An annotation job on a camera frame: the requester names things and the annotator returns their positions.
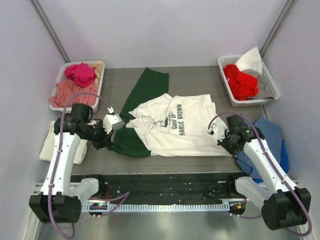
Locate white and green t-shirt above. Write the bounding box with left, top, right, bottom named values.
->
left=107, top=68, right=229, bottom=158

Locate salmon pink t-shirt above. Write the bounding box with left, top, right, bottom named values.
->
left=50, top=79, right=98, bottom=108

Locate blue plaid shirt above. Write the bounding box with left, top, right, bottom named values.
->
left=235, top=116, right=284, bottom=184

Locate folded cream t-shirt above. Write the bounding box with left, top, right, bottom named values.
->
left=39, top=121, right=88, bottom=165

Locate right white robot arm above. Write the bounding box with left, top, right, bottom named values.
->
left=217, top=111, right=313, bottom=237

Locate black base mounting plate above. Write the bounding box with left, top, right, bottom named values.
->
left=96, top=172, right=246, bottom=205

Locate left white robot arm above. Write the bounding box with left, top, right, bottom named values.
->
left=29, top=103, right=121, bottom=224

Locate magenta t-shirt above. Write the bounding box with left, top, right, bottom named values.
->
left=64, top=63, right=96, bottom=87

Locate red t-shirt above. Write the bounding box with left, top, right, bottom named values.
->
left=223, top=64, right=259, bottom=101

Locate solid blue garment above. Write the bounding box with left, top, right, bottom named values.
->
left=280, top=140, right=290, bottom=174

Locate slotted white cable duct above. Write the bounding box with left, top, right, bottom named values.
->
left=81, top=201, right=230, bottom=213

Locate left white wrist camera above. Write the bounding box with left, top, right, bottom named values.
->
left=102, top=106, right=125, bottom=134

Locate beige garment in bin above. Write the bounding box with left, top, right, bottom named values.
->
left=89, top=60, right=104, bottom=87

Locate right white perforated basket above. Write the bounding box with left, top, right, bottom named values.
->
left=217, top=54, right=280, bottom=108

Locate left grey plastic bin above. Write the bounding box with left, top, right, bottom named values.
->
left=48, top=59, right=106, bottom=115

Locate grey white garment in basket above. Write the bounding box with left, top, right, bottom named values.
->
left=235, top=47, right=275, bottom=100

